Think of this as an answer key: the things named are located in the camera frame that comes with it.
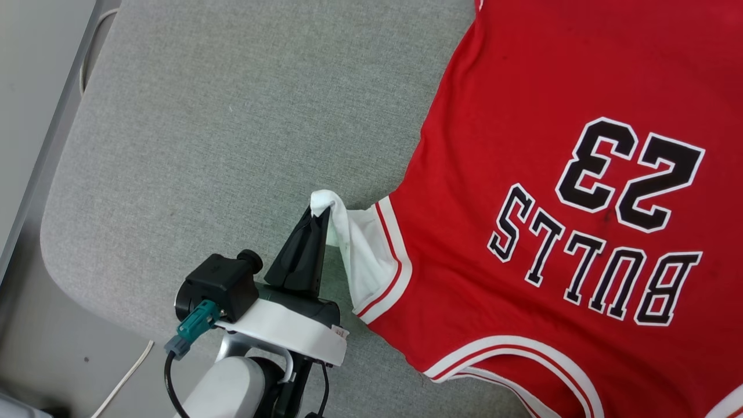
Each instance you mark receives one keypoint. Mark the white and grey left gripper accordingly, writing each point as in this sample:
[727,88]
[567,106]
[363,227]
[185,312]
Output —
[290,331]

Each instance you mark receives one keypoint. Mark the red Bulls basketball jersey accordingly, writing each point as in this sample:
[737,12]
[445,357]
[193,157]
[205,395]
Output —
[522,116]

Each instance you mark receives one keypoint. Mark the grey fabric sofa cushion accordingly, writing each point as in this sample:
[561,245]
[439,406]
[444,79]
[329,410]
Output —
[232,145]

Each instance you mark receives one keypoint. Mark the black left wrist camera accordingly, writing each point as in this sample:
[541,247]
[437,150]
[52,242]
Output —
[217,284]

